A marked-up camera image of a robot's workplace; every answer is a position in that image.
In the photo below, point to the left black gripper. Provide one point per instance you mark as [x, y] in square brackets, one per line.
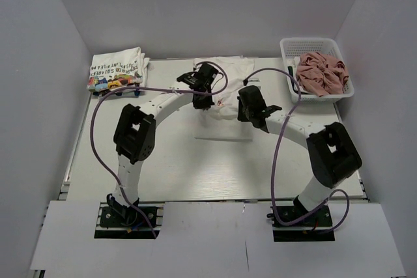
[203, 105]

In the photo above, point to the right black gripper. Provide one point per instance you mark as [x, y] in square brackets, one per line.
[241, 116]

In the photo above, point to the white coca-cola t-shirt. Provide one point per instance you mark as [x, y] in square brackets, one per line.
[220, 122]

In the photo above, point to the green and white t-shirt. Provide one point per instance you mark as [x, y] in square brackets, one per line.
[292, 64]

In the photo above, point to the pink t-shirt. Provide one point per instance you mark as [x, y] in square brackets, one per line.
[321, 74]

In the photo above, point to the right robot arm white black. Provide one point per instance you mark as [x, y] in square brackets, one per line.
[332, 153]

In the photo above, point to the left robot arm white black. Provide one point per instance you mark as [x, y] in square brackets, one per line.
[136, 130]

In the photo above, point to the folded white printed t-shirts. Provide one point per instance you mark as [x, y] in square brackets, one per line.
[111, 71]

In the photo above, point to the white plastic basket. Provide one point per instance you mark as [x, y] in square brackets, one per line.
[295, 46]

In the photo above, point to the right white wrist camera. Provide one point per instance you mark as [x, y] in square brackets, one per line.
[252, 81]

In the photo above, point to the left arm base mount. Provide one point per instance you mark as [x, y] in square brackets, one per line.
[111, 225]

